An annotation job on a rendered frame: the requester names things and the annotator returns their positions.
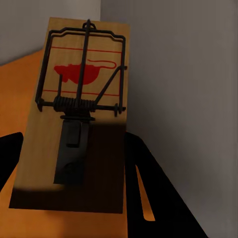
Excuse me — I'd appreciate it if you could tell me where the mousetrap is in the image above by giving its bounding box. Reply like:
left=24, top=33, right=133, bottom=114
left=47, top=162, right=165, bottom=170
left=9, top=17, right=130, bottom=214

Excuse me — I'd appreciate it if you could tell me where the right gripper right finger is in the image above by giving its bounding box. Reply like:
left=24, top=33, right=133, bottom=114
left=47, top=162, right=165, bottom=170
left=124, top=132, right=208, bottom=238

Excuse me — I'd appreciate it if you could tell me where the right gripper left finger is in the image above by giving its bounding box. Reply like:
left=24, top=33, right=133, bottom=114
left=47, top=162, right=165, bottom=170
left=0, top=132, right=24, bottom=191

